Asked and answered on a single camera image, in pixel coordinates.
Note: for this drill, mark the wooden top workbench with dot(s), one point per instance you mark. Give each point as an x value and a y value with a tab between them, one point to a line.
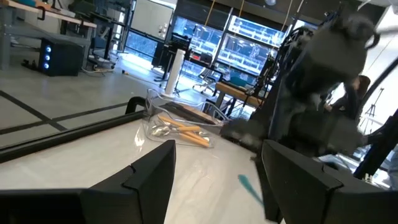
46	12

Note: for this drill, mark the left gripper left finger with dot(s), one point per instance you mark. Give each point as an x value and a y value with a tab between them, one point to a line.
133	196

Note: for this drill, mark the black table frame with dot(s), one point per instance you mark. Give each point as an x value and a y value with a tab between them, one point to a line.
62	137

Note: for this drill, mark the black computer tower blue lights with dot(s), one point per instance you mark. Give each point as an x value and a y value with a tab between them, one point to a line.
60	57

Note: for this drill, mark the white cylindrical post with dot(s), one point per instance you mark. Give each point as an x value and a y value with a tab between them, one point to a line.
174	71

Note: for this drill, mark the wooden background table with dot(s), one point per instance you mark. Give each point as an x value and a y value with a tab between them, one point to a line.
236	93

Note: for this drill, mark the large wall display screen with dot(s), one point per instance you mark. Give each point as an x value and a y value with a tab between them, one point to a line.
242	54
199	35
255	31

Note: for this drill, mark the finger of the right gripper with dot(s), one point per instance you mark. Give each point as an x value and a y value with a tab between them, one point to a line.
265	180

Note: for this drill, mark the black tripod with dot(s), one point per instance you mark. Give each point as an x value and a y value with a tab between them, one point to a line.
373	107

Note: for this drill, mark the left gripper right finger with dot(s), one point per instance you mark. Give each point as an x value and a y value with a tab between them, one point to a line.
311	193

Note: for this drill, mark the black diagonal frame strut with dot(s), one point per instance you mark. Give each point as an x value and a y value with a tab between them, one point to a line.
379	146

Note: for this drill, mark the clear plastic container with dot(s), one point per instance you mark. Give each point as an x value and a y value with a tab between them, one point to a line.
186	102

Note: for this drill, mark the black office chair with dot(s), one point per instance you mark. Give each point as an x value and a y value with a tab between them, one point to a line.
208	81

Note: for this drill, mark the person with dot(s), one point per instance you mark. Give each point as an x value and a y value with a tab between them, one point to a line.
357	93

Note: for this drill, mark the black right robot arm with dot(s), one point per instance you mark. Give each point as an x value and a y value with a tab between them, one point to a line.
329	53

